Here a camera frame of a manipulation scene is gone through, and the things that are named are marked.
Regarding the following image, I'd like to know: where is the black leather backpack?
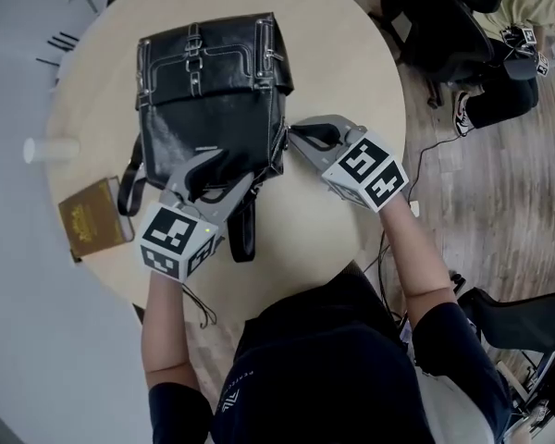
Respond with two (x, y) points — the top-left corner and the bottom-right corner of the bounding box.
(117, 10), (293, 263)

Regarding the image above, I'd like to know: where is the black mesh office chair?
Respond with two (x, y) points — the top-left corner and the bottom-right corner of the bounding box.
(457, 287), (555, 355)

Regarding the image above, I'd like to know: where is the brown hardcover book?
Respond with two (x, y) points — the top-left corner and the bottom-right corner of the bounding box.
(57, 177), (135, 263)

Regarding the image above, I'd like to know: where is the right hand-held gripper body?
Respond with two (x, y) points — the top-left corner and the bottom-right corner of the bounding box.
(321, 125), (409, 213)

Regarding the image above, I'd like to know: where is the white paper cup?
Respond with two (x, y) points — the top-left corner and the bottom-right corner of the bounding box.
(22, 137), (80, 164)

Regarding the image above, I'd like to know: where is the person's torso in navy shirt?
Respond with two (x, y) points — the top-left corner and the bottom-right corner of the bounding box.
(147, 273), (512, 444)

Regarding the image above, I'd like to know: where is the white router with black antennas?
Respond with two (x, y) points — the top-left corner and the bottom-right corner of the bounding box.
(34, 30), (81, 67)

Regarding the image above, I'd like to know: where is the person's left forearm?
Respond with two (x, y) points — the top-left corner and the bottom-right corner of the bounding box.
(141, 270), (195, 390)

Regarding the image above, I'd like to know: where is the person's right leg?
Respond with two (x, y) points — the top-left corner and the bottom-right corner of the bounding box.
(330, 260), (367, 290)

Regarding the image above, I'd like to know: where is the black floor cable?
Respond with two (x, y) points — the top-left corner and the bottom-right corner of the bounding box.
(405, 135), (460, 203)

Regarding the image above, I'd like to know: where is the black gripper lanyard cable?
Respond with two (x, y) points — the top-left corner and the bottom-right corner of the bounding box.
(179, 282), (219, 328)

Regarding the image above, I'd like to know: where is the person's right forearm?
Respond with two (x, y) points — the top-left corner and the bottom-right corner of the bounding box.
(376, 199), (459, 327)

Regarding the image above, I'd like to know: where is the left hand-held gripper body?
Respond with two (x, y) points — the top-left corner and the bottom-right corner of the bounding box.
(140, 191), (227, 282)

